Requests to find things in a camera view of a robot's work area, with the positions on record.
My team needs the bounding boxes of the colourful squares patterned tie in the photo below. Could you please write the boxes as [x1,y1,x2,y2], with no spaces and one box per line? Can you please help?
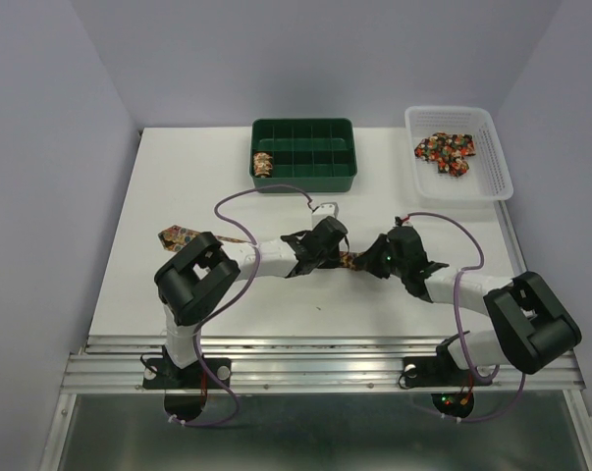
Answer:
[158,225,368,272]

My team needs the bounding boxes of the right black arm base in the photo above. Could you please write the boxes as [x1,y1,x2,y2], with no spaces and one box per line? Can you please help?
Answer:
[399,356,469,390]

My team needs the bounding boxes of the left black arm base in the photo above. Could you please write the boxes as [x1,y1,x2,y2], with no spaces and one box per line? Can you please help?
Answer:
[142,357,220,391]

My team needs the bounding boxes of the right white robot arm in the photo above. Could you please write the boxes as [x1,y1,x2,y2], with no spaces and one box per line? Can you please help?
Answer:
[353,225,582,383]

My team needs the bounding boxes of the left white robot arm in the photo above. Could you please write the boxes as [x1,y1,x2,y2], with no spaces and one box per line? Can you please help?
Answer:
[154,216,348,387]

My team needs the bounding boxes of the green divided organizer tray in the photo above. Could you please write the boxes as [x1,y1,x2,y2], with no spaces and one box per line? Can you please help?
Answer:
[248,118,357,193]

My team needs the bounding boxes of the rolled patterned tie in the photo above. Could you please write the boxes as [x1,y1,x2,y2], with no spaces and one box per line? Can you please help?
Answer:
[252,152,274,178]

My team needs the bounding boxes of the white plastic basket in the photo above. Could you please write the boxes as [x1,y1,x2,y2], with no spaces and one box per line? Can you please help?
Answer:
[404,106,513,205]

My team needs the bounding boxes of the dark floral tie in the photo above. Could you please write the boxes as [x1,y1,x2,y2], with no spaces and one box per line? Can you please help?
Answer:
[413,132,476,178]

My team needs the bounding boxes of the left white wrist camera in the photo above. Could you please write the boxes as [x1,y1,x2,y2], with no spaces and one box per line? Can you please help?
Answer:
[311,202,339,219]

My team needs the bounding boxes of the aluminium frame rail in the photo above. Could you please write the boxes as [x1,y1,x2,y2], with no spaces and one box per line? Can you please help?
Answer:
[40,312,592,470]

